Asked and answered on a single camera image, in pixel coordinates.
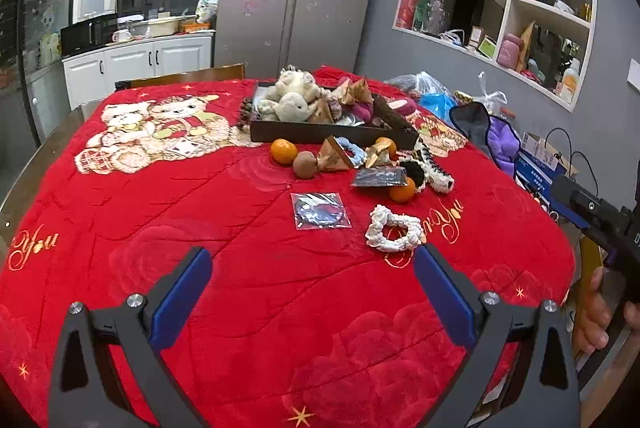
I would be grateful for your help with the orange tangerine under packet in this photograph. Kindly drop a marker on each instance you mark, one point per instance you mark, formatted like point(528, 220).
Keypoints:
point(402, 194)

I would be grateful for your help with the small brown snack packet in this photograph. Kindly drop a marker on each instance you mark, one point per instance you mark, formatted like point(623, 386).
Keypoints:
point(376, 158)

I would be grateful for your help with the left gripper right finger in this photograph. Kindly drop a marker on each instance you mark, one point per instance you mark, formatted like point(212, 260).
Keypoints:
point(542, 390)

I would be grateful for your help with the orange tangerine near tray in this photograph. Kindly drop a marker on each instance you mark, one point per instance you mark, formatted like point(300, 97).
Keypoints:
point(388, 145)

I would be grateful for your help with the cream plush toy lower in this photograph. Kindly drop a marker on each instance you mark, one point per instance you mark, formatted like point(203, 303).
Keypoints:
point(291, 108)

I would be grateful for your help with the cream plush toy upper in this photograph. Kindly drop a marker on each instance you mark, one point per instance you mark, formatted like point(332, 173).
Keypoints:
point(301, 82)

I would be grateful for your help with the black and white hair claw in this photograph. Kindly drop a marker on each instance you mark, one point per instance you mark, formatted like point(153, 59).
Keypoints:
point(421, 167)

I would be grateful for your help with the black foil packet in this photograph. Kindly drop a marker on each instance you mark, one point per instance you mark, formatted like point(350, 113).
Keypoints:
point(380, 177)

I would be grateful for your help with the white knitted scrunchie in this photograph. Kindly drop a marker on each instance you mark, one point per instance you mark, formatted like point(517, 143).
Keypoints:
point(391, 232)

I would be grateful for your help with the dark brown fuzzy hair claw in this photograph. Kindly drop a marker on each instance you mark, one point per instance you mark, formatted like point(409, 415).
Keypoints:
point(387, 115)

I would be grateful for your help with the blue plastic bag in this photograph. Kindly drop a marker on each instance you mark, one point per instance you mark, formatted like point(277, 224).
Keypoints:
point(439, 104)

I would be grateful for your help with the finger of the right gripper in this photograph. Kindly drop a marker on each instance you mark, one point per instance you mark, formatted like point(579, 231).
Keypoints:
point(567, 205)

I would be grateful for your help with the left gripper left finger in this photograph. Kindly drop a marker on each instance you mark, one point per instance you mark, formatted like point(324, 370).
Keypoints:
point(85, 388)

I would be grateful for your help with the brown kiwi fruit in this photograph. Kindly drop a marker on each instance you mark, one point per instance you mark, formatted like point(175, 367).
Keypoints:
point(305, 165)

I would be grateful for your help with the dark rectangular tray box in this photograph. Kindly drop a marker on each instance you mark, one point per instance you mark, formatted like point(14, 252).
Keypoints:
point(267, 131)

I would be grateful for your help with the pink strawberry bear plush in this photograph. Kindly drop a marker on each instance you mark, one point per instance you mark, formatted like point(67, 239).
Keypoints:
point(366, 111)

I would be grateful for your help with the black microwave oven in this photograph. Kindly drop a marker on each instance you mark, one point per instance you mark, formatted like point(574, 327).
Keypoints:
point(88, 35)

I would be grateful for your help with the brown snack packets in tray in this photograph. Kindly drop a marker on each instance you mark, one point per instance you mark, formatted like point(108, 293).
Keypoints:
point(348, 92)

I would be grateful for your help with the clear bag with hair tie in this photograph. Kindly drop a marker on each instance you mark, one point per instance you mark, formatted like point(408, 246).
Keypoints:
point(319, 211)

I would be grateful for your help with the person's right hand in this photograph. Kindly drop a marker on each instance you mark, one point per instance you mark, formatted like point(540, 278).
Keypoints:
point(589, 332)

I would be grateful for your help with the blue and white cardboard box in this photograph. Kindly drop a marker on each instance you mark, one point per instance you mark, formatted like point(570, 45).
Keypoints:
point(537, 165)

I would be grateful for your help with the red plush bear blanket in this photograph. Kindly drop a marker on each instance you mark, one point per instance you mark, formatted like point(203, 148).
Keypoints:
point(297, 328)

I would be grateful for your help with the brown triangular snack packet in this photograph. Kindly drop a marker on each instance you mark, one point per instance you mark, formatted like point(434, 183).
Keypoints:
point(332, 157)

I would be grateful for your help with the white kitchen cabinet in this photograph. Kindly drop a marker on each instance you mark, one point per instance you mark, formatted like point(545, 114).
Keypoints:
point(92, 76)

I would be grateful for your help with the wooden chair back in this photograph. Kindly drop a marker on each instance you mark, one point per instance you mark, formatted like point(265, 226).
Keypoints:
point(224, 73)

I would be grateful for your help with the clear plastic bag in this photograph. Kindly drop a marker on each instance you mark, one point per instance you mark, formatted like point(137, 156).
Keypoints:
point(418, 84)

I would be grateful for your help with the light blue knitted scrunchie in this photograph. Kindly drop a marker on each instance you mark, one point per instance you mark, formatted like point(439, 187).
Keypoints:
point(355, 154)

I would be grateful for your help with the cream plush toy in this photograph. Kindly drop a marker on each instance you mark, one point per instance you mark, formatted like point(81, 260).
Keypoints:
point(301, 82)
point(291, 108)

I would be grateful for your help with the dark grey fabric item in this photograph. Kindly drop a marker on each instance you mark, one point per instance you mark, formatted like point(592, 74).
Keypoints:
point(472, 121)

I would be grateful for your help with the orange tangerine left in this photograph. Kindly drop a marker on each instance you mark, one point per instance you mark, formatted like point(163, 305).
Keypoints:
point(283, 152)

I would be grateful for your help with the purple cloth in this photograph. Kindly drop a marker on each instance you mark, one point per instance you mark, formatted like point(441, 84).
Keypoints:
point(504, 144)

